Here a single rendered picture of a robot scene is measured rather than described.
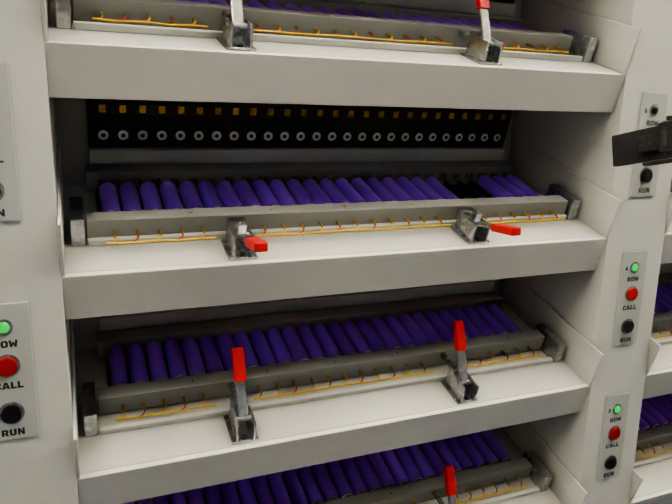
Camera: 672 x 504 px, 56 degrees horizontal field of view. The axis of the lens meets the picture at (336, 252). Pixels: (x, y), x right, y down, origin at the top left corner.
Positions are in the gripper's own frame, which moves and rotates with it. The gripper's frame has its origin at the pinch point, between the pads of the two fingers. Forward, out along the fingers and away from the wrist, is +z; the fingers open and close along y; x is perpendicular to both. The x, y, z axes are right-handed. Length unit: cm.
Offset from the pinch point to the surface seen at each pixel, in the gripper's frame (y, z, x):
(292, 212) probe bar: 29.8, 19.0, 3.9
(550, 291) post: -8.7, 25.9, 15.8
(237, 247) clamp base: 36.1, 17.6, 7.1
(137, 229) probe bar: 45.1, 19.6, 4.9
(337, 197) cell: 23.1, 22.9, 2.2
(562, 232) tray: -3.5, 17.2, 7.7
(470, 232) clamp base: 10.3, 16.0, 7.0
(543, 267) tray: -0.3, 17.0, 11.7
